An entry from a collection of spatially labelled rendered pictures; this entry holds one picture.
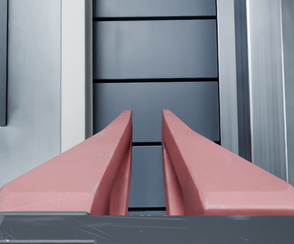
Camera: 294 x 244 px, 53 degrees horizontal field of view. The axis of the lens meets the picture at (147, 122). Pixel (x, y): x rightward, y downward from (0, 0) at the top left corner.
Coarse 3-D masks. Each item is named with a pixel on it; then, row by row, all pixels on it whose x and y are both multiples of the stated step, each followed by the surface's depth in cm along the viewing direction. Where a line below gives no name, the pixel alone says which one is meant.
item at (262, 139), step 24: (240, 0) 10; (264, 0) 10; (240, 24) 10; (264, 24) 10; (240, 48) 10; (264, 48) 10; (240, 72) 10; (264, 72) 9; (240, 96) 10; (264, 96) 9; (240, 120) 10; (264, 120) 9; (240, 144) 10; (264, 144) 9; (264, 168) 9
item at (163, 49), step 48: (96, 0) 18; (144, 0) 18; (192, 0) 18; (96, 48) 18; (144, 48) 18; (192, 48) 18; (96, 96) 18; (144, 96) 18; (192, 96) 18; (144, 144) 18; (144, 192) 17
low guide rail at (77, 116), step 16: (64, 0) 14; (80, 0) 14; (64, 16) 14; (80, 16) 14; (64, 32) 14; (80, 32) 14; (64, 48) 14; (80, 48) 14; (64, 64) 14; (80, 64) 14; (64, 80) 14; (80, 80) 14; (64, 96) 14; (80, 96) 14; (64, 112) 14; (80, 112) 14; (64, 128) 14; (80, 128) 14; (64, 144) 14
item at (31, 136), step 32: (32, 0) 23; (288, 0) 23; (32, 32) 23; (288, 32) 23; (32, 64) 23; (288, 64) 23; (32, 96) 23; (288, 96) 23; (0, 128) 23; (32, 128) 23; (288, 128) 23; (0, 160) 22; (32, 160) 22; (288, 160) 22
